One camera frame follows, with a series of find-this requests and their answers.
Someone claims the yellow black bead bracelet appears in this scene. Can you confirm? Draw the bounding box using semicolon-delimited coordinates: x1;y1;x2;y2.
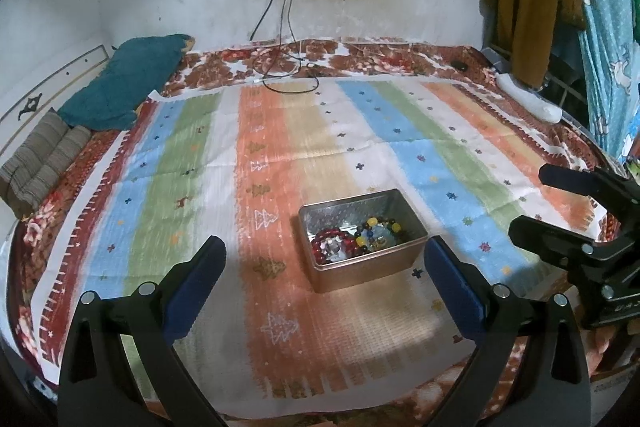
351;215;404;253

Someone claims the silver metal tin box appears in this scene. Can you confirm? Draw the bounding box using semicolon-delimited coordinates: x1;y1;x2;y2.
298;188;427;293

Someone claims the red bead bracelet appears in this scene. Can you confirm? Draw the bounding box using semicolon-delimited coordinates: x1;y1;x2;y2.
310;229;362;264

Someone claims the white pearl bracelet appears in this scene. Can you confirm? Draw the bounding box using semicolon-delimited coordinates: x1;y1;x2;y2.
322;238;350;260

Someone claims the white long object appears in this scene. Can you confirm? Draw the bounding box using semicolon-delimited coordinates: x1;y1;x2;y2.
496;72;563;124

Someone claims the blue patterned hanging cloth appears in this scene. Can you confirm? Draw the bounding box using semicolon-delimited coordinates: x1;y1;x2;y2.
579;0;639;160

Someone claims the brown striped pillow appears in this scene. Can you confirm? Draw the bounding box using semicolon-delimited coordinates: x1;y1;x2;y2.
1;109;91;220

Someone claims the striped colourful mat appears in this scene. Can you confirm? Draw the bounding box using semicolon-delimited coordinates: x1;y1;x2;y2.
32;78;605;416

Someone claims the white headboard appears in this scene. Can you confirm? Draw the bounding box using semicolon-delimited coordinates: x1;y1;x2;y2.
1;44;110;161

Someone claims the teal blanket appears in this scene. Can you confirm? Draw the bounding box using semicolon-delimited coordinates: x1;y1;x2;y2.
58;34;194;131

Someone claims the white cable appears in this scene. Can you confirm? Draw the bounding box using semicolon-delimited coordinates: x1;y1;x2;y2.
252;41;306;86

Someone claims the black cable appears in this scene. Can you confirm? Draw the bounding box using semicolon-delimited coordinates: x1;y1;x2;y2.
248;0;321;96

